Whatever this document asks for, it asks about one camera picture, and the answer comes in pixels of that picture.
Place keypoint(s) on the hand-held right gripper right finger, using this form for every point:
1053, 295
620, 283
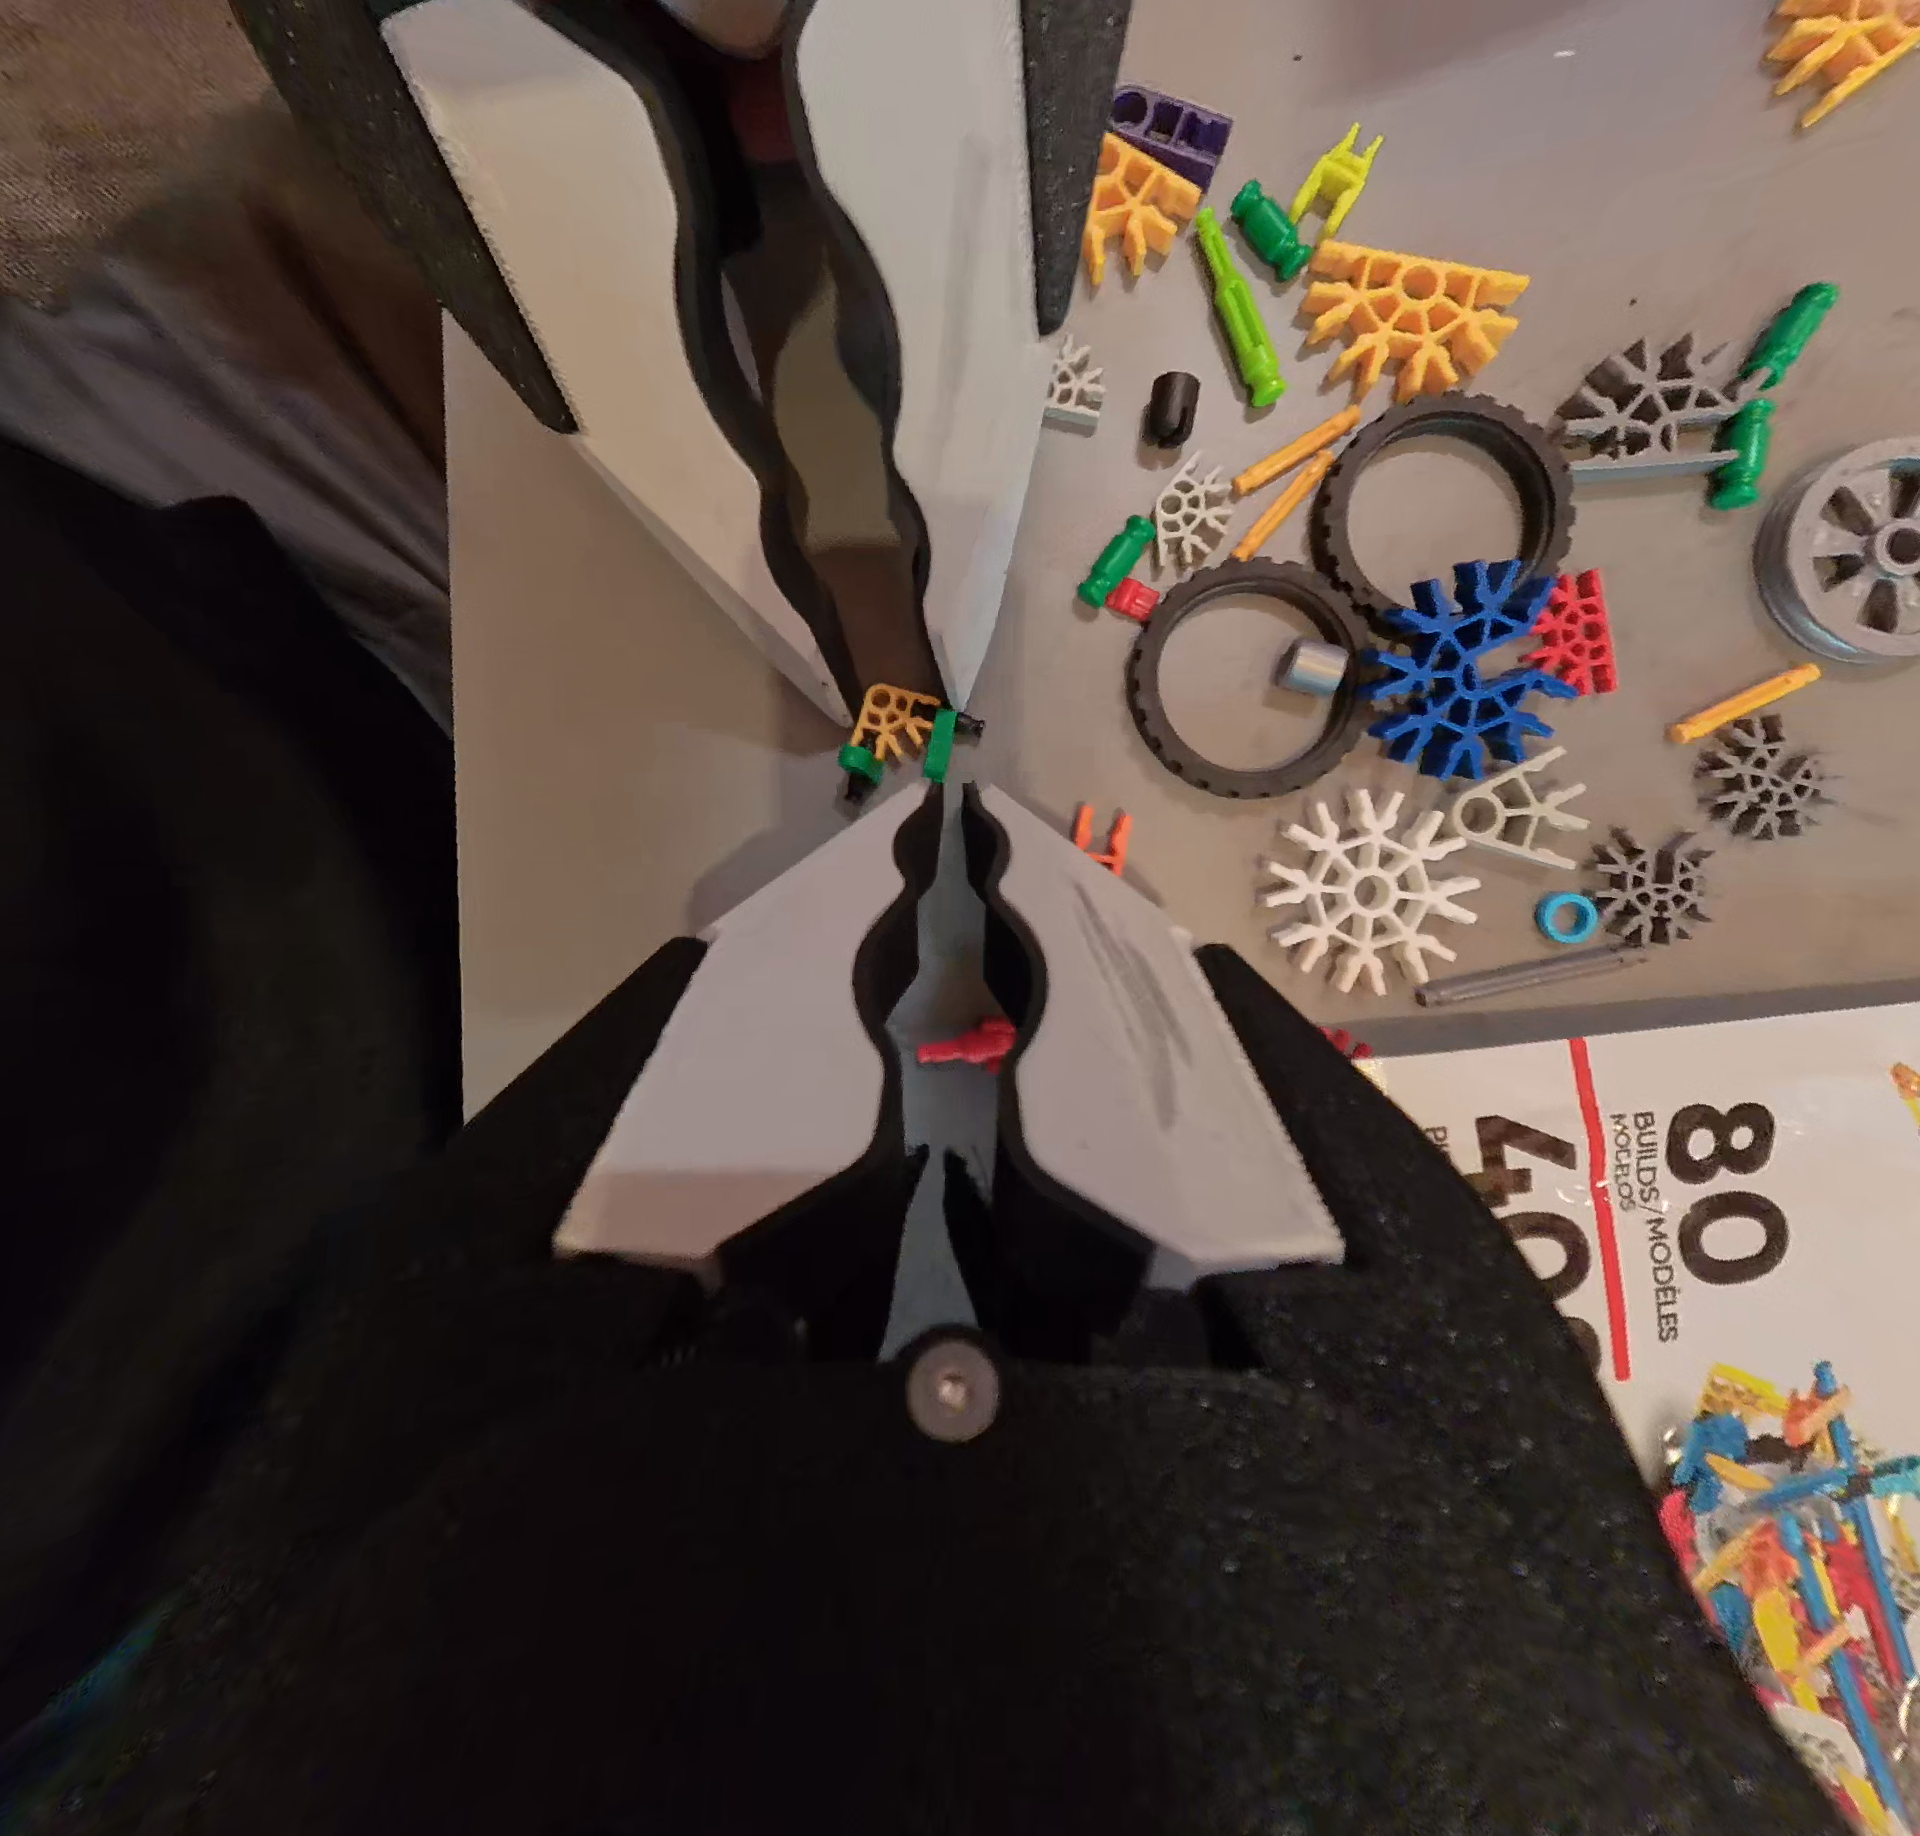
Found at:
1156, 1118

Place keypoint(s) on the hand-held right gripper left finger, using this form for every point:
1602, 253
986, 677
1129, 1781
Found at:
750, 1103

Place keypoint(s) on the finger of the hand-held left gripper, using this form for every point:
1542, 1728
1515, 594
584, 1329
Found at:
946, 217
601, 293

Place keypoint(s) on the red short rod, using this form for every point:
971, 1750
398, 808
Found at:
961, 1049

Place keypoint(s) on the red snowflake connector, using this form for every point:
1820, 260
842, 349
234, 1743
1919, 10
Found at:
1350, 1043

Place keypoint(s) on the pale grey small connector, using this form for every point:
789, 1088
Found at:
1071, 389
1191, 517

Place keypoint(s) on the purple connector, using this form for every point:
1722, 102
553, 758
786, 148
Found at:
1170, 128

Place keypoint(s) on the small black cylinder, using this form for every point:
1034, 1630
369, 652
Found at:
1174, 403

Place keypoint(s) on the lime green rod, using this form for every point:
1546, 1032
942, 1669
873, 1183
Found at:
1237, 307

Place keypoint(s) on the white snowflake connector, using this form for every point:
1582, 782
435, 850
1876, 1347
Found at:
1368, 893

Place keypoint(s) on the dark grey long rod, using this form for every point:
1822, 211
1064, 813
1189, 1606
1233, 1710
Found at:
1531, 973

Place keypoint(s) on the black toy tire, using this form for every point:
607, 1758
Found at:
1336, 517
1156, 697

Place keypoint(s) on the yellow toy rod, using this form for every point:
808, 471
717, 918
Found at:
1745, 704
1296, 454
1282, 505

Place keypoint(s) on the small red toy piece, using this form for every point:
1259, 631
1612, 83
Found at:
1131, 598

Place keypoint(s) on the silver spacer cylinder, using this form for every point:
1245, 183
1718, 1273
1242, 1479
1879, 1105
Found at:
1311, 667

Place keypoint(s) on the white fan connector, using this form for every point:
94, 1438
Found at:
1522, 808

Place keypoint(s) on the blue snowflake connector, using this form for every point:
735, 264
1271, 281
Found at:
1462, 713
1477, 614

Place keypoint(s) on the dark grey snowflake connector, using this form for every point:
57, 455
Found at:
1650, 883
1762, 777

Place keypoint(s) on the red fan connector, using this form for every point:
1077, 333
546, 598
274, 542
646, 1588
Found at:
1576, 634

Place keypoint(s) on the grey fan connector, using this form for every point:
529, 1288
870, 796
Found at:
1642, 398

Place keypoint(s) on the pale grey toy rod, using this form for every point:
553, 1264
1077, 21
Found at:
1650, 463

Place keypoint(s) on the grey wheel hub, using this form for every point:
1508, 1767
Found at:
1786, 578

